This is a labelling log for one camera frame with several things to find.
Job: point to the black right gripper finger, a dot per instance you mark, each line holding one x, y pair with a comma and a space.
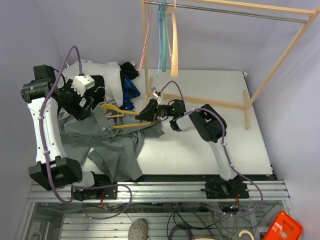
147, 117
150, 109

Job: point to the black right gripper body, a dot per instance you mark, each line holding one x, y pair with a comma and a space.
163, 110

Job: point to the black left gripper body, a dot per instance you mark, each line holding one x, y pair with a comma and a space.
73, 105

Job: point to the yellow hanger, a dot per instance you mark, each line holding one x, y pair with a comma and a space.
120, 112

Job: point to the grey shirt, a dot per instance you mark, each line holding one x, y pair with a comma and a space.
112, 148

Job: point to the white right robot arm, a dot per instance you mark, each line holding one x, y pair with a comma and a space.
210, 126

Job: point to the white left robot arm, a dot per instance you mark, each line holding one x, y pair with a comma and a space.
53, 167

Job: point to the white shirt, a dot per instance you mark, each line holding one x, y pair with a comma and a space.
111, 76

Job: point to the natural wooden hanger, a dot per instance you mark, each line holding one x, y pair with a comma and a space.
173, 49

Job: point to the light blue hanger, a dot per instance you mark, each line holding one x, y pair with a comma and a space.
160, 40

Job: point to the teal hanger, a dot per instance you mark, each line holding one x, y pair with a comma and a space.
163, 37

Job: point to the beige curved hanger piece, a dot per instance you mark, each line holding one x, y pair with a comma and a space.
246, 233

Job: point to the black garment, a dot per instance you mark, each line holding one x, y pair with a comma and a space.
128, 69

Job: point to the grey perforated shoe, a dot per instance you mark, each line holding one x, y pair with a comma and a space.
138, 230

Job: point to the orange plastic case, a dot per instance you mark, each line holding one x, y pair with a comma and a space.
284, 227

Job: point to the wooden clothes rack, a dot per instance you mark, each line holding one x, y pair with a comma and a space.
247, 100

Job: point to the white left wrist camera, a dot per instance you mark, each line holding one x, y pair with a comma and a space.
81, 83

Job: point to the pink wire hanger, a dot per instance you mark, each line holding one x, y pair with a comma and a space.
147, 17

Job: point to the aluminium rail frame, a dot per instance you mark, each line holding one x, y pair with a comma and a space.
173, 207

